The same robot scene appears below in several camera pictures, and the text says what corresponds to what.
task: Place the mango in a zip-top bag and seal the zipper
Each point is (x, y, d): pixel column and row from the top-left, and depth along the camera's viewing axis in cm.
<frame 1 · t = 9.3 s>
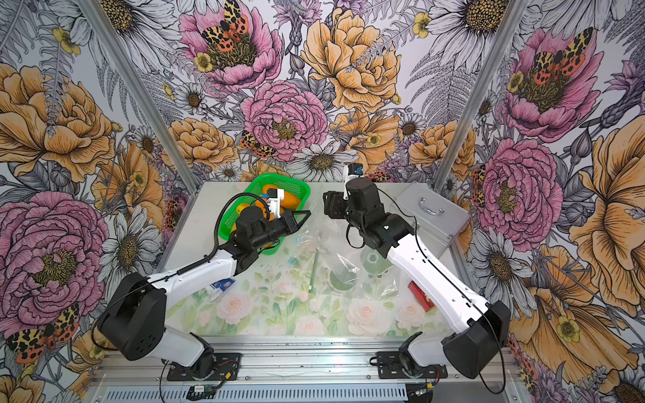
left hand: (310, 218, 79), fingers closed
right hand: (330, 202, 74), fingers open
green plastic basket: (251, 194, 76), point 33 cm above the table
clear zip-top bag: (323, 261, 96), point 3 cm above the table
silver metal case: (438, 215, 93), point 16 cm above the table
orange mango top: (296, 203, 104), point 11 cm above the table

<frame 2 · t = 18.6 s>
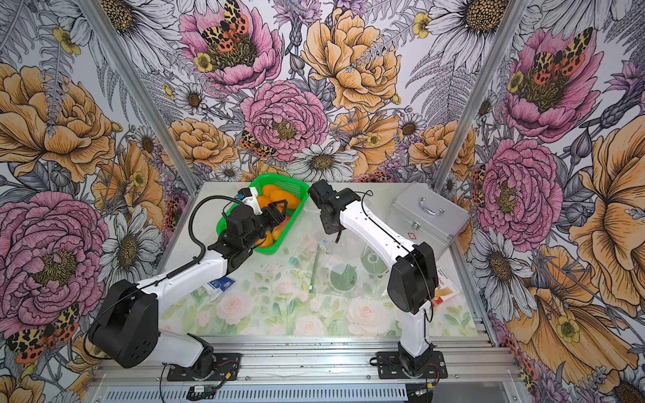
left hand: (283, 209, 84), fingers open
right hand: (341, 227, 86), fingers closed
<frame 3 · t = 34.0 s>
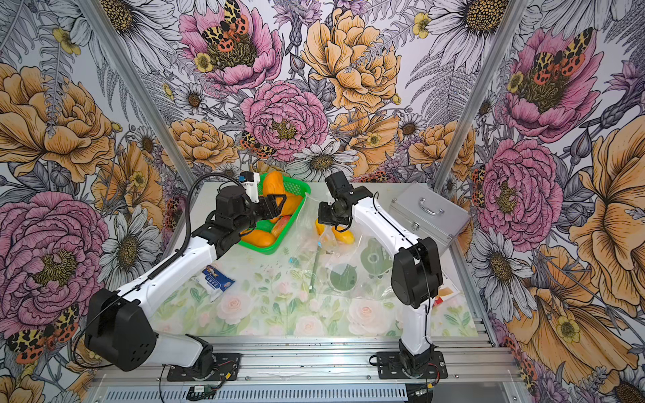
left hand: (279, 204, 82), fingers open
right hand: (321, 224, 88), fingers closed
yellow mango: (345, 237, 101), point 4 cm above the table
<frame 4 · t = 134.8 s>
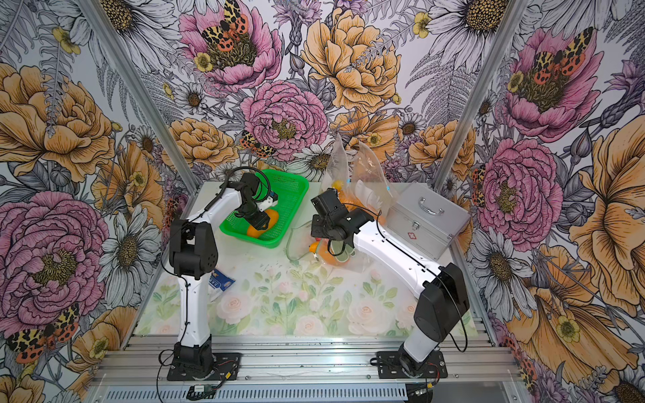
left hand: (255, 226, 101), fingers open
right hand: (319, 232, 82), fingers closed
clear zip-top bag: (368, 179, 99), point 21 cm above the table
orange mango bottom: (274, 217, 103), point 7 cm above the table
